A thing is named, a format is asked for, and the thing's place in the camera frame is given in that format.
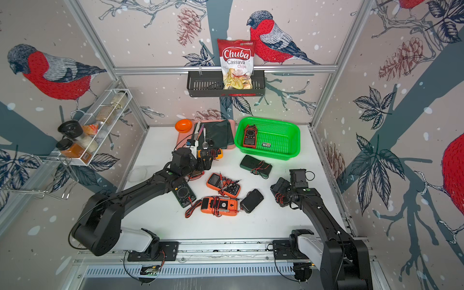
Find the yellow multimeter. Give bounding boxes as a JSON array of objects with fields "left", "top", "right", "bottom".
[{"left": 197, "top": 148, "right": 223, "bottom": 161}]

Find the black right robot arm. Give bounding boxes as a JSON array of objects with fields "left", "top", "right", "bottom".
[{"left": 271, "top": 169, "right": 373, "bottom": 290}]

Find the black-lid spice jar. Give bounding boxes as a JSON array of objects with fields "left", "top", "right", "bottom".
[{"left": 58, "top": 120, "right": 84, "bottom": 140}]

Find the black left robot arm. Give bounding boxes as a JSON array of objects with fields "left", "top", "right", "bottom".
[{"left": 70, "top": 146, "right": 222, "bottom": 259}]

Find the chuba cassava chips bag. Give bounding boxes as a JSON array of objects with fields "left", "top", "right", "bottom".
[{"left": 217, "top": 39, "right": 255, "bottom": 90}]

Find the green-edged black multimeter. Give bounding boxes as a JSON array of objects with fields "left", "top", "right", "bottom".
[{"left": 172, "top": 179, "right": 196, "bottom": 208}]

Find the orange clamp multimeter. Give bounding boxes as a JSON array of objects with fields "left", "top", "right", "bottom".
[{"left": 184, "top": 196, "right": 239, "bottom": 218}]

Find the red clamp multimeter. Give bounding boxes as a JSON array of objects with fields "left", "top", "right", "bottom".
[{"left": 243, "top": 125, "right": 258, "bottom": 149}]

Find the red taped multimeter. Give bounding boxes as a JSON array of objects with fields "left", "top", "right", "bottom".
[{"left": 187, "top": 171, "right": 205, "bottom": 181}]

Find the green plastic basket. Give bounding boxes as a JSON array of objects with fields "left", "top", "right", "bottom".
[{"left": 234, "top": 117, "right": 301, "bottom": 161}]

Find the orange bowl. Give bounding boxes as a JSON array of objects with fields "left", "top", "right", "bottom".
[{"left": 175, "top": 118, "right": 193, "bottom": 134}]

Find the pink cutting board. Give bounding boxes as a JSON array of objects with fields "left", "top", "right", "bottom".
[{"left": 176, "top": 120, "right": 236, "bottom": 150}]

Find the white-handled spoon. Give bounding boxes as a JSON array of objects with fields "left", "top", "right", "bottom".
[{"left": 202, "top": 128, "right": 209, "bottom": 150}]

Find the amber spice jar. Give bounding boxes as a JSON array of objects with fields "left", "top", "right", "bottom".
[{"left": 56, "top": 138, "right": 92, "bottom": 162}]

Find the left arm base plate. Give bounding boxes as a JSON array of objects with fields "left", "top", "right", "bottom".
[{"left": 128, "top": 241, "right": 180, "bottom": 262}]

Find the white wire spice rack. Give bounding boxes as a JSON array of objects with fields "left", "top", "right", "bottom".
[{"left": 56, "top": 88, "right": 132, "bottom": 166}]

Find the black wall basket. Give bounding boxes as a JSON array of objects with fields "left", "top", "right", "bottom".
[{"left": 187, "top": 70, "right": 265, "bottom": 97}]

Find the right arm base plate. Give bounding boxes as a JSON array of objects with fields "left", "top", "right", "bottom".
[{"left": 271, "top": 239, "right": 312, "bottom": 261}]

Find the dark green cloth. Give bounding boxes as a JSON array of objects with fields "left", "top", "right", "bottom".
[{"left": 193, "top": 120, "right": 234, "bottom": 149}]

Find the clear plastic cup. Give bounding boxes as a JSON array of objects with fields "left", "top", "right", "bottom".
[{"left": 128, "top": 166, "right": 148, "bottom": 182}]

